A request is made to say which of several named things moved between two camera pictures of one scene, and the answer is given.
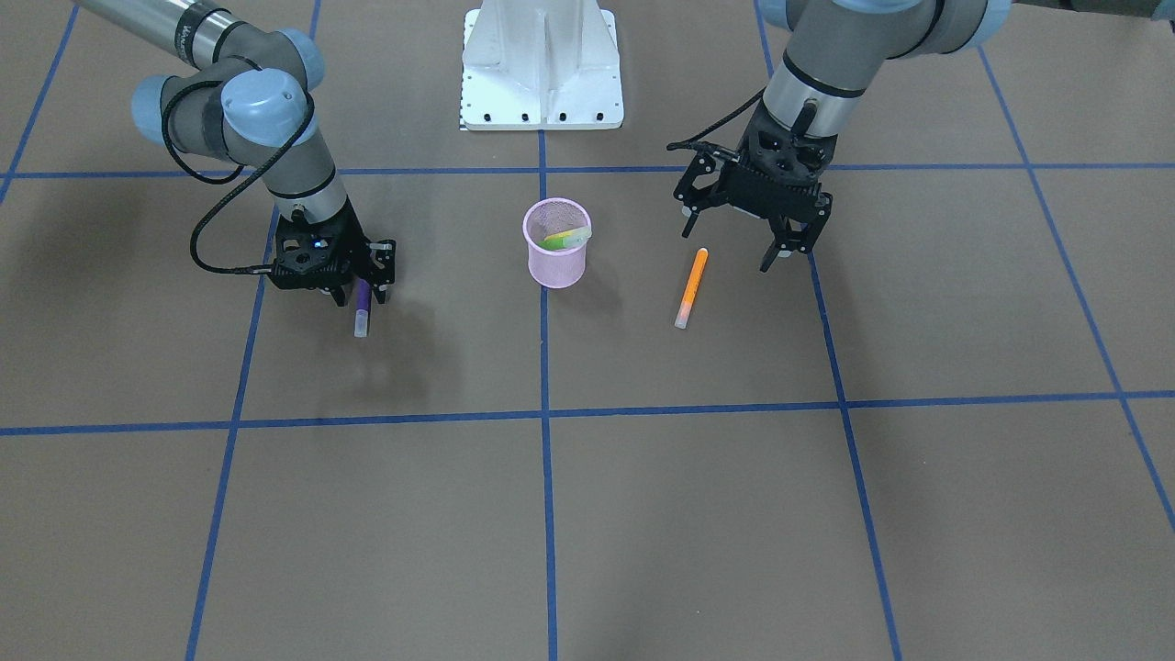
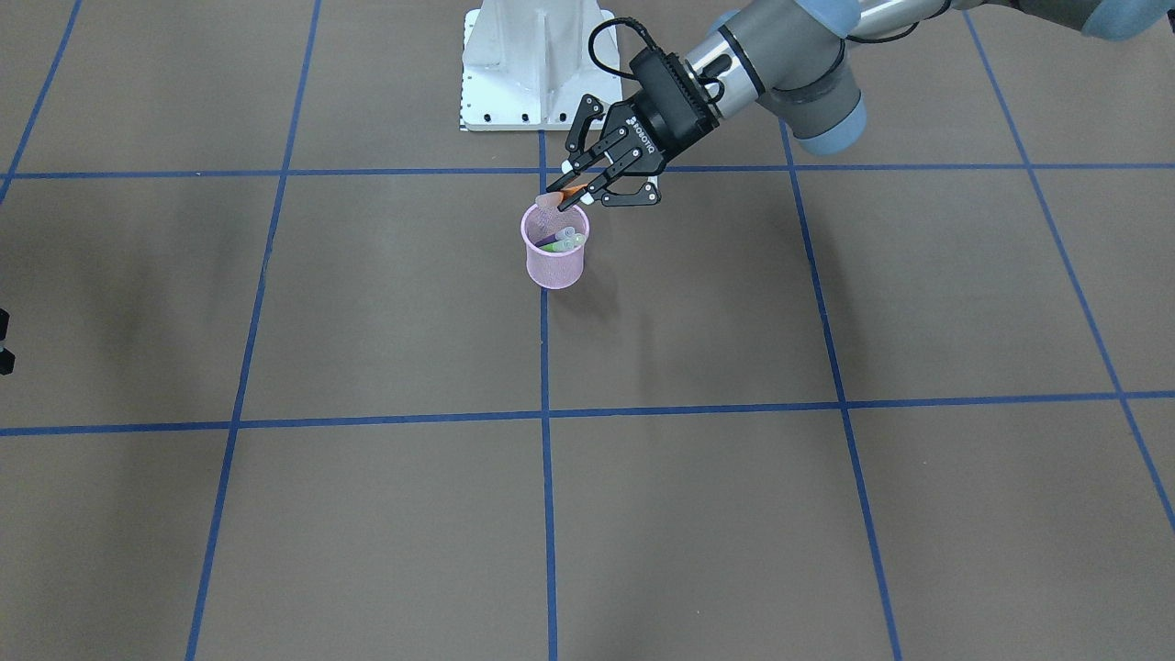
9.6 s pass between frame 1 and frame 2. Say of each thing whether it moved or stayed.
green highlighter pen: stayed
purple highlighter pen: moved
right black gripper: moved
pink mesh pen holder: stayed
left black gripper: moved
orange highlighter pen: moved
